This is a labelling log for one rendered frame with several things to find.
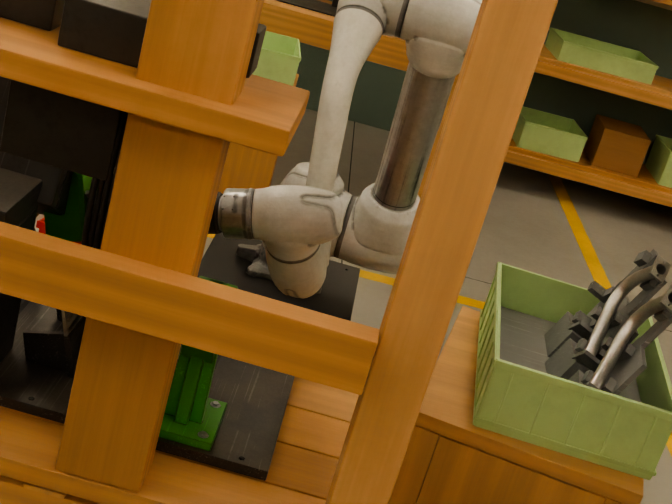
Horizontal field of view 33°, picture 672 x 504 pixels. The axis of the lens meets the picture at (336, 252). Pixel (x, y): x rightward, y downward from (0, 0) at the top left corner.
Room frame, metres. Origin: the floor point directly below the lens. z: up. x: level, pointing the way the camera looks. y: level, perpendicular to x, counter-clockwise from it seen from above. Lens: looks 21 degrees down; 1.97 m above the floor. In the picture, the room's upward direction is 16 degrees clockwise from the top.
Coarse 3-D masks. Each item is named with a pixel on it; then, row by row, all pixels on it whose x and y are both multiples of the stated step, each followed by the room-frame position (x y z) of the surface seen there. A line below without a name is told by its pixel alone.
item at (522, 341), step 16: (512, 320) 2.77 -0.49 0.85; (528, 320) 2.80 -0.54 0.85; (544, 320) 2.84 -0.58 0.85; (512, 336) 2.67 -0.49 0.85; (528, 336) 2.70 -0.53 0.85; (512, 352) 2.57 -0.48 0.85; (528, 352) 2.60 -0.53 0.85; (544, 352) 2.63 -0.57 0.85; (544, 368) 2.53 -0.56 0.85; (640, 400) 2.51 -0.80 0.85
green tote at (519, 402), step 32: (512, 288) 2.86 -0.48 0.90; (544, 288) 2.85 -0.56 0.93; (576, 288) 2.85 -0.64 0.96; (480, 320) 2.79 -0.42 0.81; (480, 352) 2.56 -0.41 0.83; (480, 384) 2.37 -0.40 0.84; (512, 384) 2.26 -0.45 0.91; (544, 384) 2.25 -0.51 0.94; (576, 384) 2.25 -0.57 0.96; (640, 384) 2.59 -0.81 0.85; (480, 416) 2.26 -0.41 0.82; (512, 416) 2.26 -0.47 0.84; (544, 416) 2.25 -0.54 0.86; (576, 416) 2.25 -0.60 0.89; (608, 416) 2.25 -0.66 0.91; (640, 416) 2.24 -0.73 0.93; (576, 448) 2.24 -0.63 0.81; (608, 448) 2.25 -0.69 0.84; (640, 448) 2.24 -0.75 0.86
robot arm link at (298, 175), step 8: (296, 168) 2.56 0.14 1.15; (304, 168) 2.55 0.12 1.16; (288, 176) 2.55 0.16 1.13; (296, 176) 2.53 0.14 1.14; (304, 176) 2.53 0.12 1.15; (336, 176) 2.57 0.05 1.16; (280, 184) 2.56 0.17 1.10; (288, 184) 2.53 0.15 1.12; (296, 184) 2.52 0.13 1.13; (304, 184) 2.51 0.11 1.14; (336, 184) 2.54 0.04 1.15; (336, 192) 2.53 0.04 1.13; (344, 192) 2.57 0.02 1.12; (344, 200) 2.54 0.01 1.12; (344, 208) 2.52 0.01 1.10; (344, 216) 2.51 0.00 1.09; (336, 240) 2.50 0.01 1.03
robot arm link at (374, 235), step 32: (416, 0) 2.28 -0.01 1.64; (448, 0) 2.28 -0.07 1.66; (480, 0) 2.31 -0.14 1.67; (416, 32) 2.28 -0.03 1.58; (448, 32) 2.27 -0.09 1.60; (416, 64) 2.32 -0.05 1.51; (448, 64) 2.30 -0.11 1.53; (416, 96) 2.36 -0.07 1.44; (448, 96) 2.39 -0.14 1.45; (416, 128) 2.38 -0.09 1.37; (384, 160) 2.45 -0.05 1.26; (416, 160) 2.42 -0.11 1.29; (384, 192) 2.46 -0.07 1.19; (416, 192) 2.48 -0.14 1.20; (352, 224) 2.50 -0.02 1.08; (384, 224) 2.46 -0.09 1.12; (352, 256) 2.50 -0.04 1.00; (384, 256) 2.49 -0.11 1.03
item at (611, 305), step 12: (660, 264) 2.54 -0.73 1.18; (636, 276) 2.57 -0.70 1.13; (648, 276) 2.54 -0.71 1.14; (660, 276) 2.51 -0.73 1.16; (624, 288) 2.58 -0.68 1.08; (612, 300) 2.57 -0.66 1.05; (612, 312) 2.55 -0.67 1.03; (600, 324) 2.52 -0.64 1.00; (600, 336) 2.49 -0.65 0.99; (588, 348) 2.46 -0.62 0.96
